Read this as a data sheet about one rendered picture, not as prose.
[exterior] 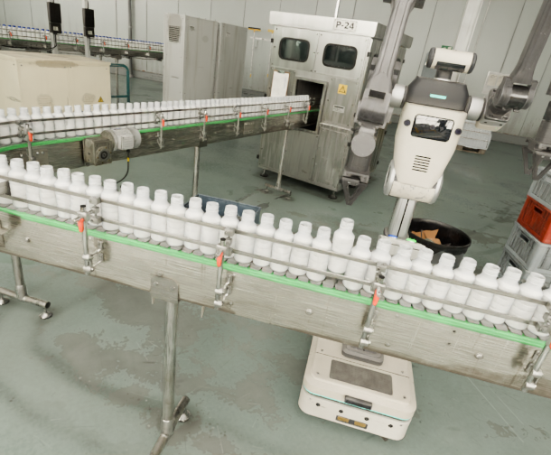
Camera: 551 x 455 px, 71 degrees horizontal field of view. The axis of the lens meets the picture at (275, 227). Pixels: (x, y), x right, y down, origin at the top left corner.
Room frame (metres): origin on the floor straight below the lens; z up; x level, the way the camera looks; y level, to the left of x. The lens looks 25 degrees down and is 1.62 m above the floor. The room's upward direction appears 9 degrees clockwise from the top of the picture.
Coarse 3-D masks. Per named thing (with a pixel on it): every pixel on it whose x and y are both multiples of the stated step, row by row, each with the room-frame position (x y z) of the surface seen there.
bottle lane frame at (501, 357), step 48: (48, 240) 1.14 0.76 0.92; (96, 240) 1.11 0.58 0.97; (144, 288) 1.08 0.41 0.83; (192, 288) 1.05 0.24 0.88; (240, 288) 1.02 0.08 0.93; (288, 288) 1.00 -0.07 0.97; (336, 336) 0.97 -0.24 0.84; (384, 336) 0.95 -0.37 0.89; (432, 336) 0.93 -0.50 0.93; (480, 336) 0.91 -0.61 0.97
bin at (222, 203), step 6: (204, 198) 1.70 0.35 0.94; (210, 198) 1.70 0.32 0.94; (216, 198) 1.69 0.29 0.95; (186, 204) 1.58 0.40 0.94; (204, 204) 1.70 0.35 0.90; (222, 204) 1.69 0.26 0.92; (228, 204) 1.68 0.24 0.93; (234, 204) 1.68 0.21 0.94; (240, 204) 1.67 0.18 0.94; (246, 204) 1.67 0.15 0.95; (204, 210) 1.70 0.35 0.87; (222, 210) 1.69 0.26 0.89; (240, 210) 1.67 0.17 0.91; (258, 210) 1.62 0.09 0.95; (240, 216) 1.67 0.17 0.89; (258, 216) 1.64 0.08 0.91; (258, 222) 1.66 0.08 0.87
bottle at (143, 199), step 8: (136, 192) 1.13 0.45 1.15; (144, 192) 1.12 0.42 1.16; (136, 200) 1.12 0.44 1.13; (144, 200) 1.12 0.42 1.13; (152, 200) 1.15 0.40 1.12; (136, 216) 1.11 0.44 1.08; (144, 216) 1.11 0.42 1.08; (136, 224) 1.11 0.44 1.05; (144, 224) 1.11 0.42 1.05; (136, 232) 1.11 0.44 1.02; (144, 232) 1.11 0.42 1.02
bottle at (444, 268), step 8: (448, 256) 0.99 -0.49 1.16; (440, 264) 0.97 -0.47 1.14; (448, 264) 0.96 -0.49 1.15; (432, 272) 0.98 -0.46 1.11; (440, 272) 0.96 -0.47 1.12; (448, 272) 0.96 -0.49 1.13; (432, 280) 0.97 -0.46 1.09; (432, 288) 0.96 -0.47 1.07; (440, 288) 0.95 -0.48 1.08; (448, 288) 0.96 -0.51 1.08; (432, 296) 0.96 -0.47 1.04; (440, 296) 0.95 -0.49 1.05; (424, 304) 0.97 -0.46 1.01; (432, 304) 0.95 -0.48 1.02; (440, 304) 0.95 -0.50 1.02
